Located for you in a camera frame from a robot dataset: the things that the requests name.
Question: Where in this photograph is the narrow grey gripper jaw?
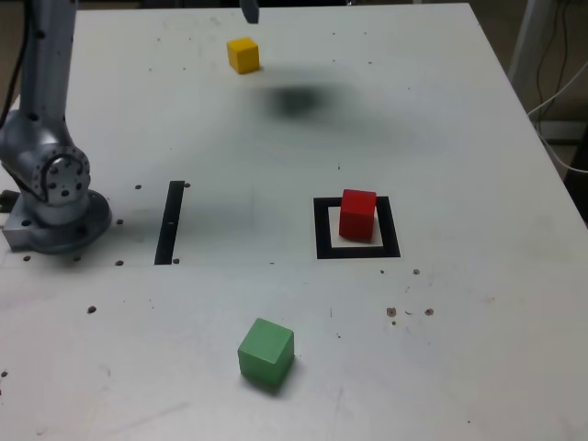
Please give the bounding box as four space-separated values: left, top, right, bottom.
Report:
239 0 261 25

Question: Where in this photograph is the yellow cube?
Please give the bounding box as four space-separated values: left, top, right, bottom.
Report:
227 37 261 74

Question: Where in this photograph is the red cube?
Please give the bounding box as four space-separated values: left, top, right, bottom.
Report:
338 188 379 243

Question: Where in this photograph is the green cube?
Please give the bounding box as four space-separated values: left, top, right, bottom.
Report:
236 318 295 387

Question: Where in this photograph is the black tape square outline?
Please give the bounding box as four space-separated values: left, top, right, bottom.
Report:
312 196 401 261

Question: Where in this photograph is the black tape strip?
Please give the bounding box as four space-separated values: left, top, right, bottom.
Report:
153 180 186 266

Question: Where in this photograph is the grey box on floor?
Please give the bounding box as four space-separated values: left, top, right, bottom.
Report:
535 119 588 144

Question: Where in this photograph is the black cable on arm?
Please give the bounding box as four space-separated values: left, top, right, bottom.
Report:
0 17 29 132

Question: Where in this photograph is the white metal post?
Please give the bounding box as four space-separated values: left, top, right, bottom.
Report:
506 0 542 96

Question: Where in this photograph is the thin black cable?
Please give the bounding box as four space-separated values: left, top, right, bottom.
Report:
535 0 566 107
559 0 569 96

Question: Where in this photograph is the white cable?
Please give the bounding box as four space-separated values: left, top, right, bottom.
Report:
526 62 588 174

